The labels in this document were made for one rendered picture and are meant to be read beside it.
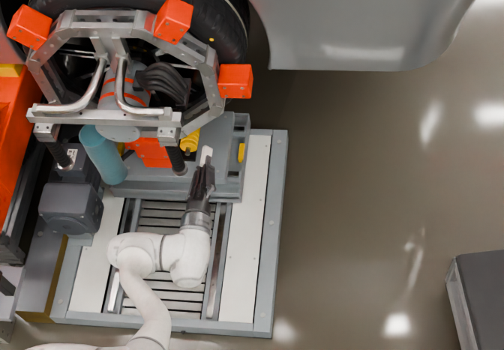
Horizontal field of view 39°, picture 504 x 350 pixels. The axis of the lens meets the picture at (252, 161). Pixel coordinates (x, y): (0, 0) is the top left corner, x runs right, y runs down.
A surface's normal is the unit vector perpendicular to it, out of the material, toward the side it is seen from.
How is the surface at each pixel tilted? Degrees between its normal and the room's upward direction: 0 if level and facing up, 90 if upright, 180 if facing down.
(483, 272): 0
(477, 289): 0
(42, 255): 0
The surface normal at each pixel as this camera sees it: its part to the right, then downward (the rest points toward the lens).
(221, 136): -0.10, -0.50
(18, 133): 0.99, 0.04
